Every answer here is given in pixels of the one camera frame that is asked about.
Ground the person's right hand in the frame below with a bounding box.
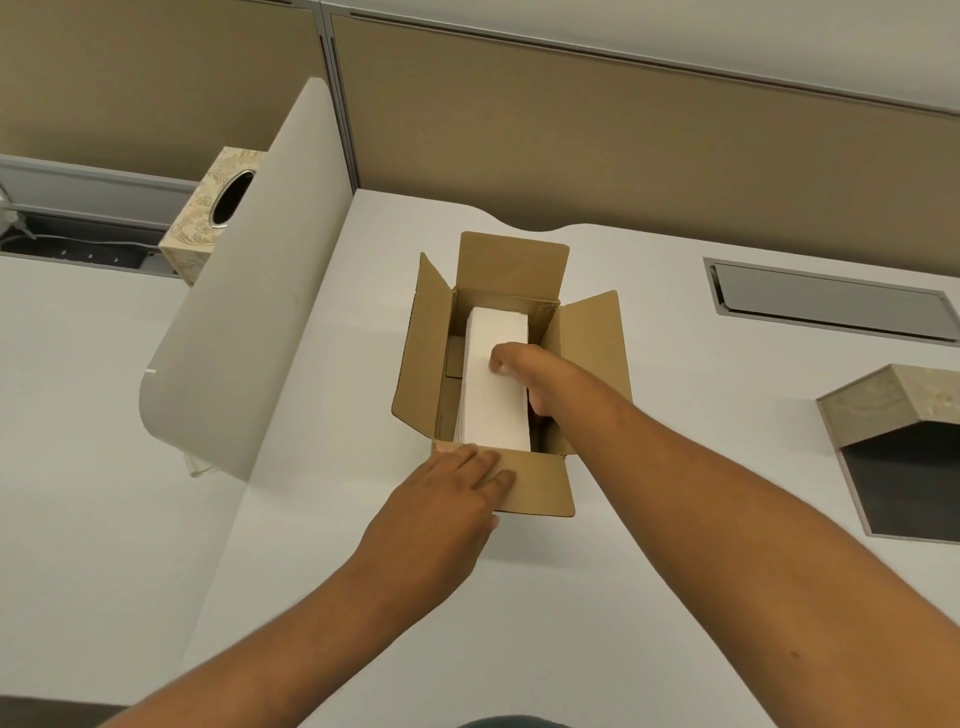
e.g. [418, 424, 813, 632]
[488, 342, 577, 419]

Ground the person's left hand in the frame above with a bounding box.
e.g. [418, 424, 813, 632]
[357, 442, 519, 585]

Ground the white tissue paper stack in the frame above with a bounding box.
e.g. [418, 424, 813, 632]
[453, 305, 553, 454]

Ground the brown cardboard box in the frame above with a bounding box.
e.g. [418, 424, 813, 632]
[390, 230, 636, 519]

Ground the person's left forearm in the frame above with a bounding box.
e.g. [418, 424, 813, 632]
[97, 549, 459, 728]

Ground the person's right forearm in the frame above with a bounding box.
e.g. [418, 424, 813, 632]
[543, 361, 960, 728]

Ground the brown cubicle partition panel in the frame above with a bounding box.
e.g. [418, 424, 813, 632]
[328, 10, 960, 280]
[0, 0, 333, 183]

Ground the white desk divider panel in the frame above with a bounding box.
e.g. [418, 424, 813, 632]
[138, 76, 356, 483]

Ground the beige patterned tissue box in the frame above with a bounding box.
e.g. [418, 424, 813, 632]
[156, 145, 265, 287]

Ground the beige box cover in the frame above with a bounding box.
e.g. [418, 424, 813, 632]
[815, 363, 960, 546]

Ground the grey partition post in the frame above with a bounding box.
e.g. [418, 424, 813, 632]
[312, 0, 363, 198]

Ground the grey desk cable hatch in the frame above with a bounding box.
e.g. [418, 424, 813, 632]
[702, 256, 960, 347]

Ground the grey cable tray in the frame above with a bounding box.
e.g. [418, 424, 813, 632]
[0, 153, 202, 280]

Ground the white cable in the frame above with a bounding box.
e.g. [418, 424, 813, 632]
[0, 208, 160, 260]

